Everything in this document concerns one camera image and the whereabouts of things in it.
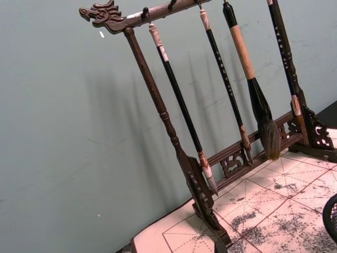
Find black brush with white carved ends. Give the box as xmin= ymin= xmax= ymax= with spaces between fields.
xmin=147 ymin=23 xmax=220 ymax=196

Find large brush with tan handle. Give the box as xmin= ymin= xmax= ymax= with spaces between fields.
xmin=222 ymin=0 xmax=281 ymax=162

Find black mesh object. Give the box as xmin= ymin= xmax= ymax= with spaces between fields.
xmin=322 ymin=193 xmax=337 ymax=246

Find dark wooden dragon brush rack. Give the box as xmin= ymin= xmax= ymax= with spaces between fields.
xmin=78 ymin=0 xmax=337 ymax=253

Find long black brush with white ferrule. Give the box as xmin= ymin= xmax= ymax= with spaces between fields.
xmin=266 ymin=0 xmax=305 ymax=127

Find pale gridded calligraphy practice mat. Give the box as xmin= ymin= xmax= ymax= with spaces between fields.
xmin=131 ymin=149 xmax=337 ymax=253

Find thin black brush with white cap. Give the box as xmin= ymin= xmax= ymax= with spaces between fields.
xmin=199 ymin=8 xmax=254 ymax=164

